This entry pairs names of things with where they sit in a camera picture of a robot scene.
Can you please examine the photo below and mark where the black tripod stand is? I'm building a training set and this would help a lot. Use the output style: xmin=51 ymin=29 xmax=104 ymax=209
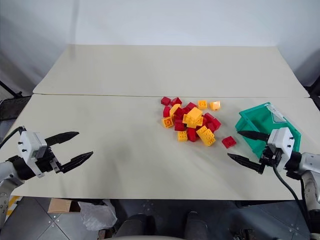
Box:
xmin=0 ymin=79 xmax=24 ymax=99

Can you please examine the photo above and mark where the dark equipment stand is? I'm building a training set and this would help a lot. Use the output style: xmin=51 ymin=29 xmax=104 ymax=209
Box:
xmin=303 ymin=73 xmax=320 ymax=112

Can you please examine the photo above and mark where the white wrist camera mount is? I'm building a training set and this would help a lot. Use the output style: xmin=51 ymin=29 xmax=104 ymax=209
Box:
xmin=266 ymin=127 xmax=295 ymax=171
xmin=17 ymin=127 xmax=49 ymax=179

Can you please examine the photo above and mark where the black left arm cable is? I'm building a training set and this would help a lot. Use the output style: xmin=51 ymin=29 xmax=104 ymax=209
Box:
xmin=0 ymin=126 xmax=27 ymax=149

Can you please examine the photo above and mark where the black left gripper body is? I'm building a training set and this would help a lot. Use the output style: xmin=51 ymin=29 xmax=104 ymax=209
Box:
xmin=36 ymin=146 xmax=64 ymax=175

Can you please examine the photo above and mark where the yellow plastic toy brick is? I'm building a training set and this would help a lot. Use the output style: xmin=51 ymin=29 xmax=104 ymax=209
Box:
xmin=195 ymin=125 xmax=217 ymax=147

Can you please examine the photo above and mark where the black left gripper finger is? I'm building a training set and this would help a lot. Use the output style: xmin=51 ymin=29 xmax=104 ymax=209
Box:
xmin=59 ymin=150 xmax=94 ymax=174
xmin=44 ymin=131 xmax=81 ymax=147

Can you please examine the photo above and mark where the brown cardboard box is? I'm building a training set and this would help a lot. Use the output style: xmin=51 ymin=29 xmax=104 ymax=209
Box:
xmin=47 ymin=198 xmax=81 ymax=214

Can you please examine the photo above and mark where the clear label holder on bin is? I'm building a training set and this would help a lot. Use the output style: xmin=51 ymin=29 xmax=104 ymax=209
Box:
xmin=265 ymin=104 xmax=287 ymax=124

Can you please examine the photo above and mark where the green plastic bin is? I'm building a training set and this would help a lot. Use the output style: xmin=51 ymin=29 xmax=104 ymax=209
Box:
xmin=234 ymin=100 xmax=302 ymax=161

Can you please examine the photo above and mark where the yellow rounded building block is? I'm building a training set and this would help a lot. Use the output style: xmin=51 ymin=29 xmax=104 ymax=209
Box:
xmin=169 ymin=103 xmax=183 ymax=118

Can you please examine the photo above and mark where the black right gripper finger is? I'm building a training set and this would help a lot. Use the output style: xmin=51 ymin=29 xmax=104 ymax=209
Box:
xmin=237 ymin=130 xmax=271 ymax=142
xmin=227 ymin=152 xmax=263 ymax=174

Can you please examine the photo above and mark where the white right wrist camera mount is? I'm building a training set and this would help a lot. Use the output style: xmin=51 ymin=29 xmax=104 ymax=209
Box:
xmin=266 ymin=127 xmax=295 ymax=171

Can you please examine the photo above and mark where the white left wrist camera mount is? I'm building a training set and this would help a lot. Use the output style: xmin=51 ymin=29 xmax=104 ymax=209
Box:
xmin=17 ymin=127 xmax=49 ymax=179

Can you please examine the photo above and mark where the flat red building block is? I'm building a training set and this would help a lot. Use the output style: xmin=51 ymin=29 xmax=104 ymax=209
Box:
xmin=222 ymin=136 xmax=237 ymax=149

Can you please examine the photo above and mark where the clear crumpled plastic bag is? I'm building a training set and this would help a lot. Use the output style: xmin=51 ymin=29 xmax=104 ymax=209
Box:
xmin=78 ymin=199 xmax=118 ymax=232

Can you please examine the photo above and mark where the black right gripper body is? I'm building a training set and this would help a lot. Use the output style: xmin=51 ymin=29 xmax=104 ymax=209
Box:
xmin=258 ymin=144 xmax=280 ymax=175

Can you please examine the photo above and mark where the dark rounded shape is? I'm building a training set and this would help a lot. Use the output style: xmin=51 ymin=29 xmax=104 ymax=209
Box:
xmin=184 ymin=210 xmax=209 ymax=240
xmin=117 ymin=212 xmax=151 ymax=240

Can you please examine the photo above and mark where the black mesh chair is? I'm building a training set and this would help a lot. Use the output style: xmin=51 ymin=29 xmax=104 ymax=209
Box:
xmin=0 ymin=95 xmax=34 ymax=122

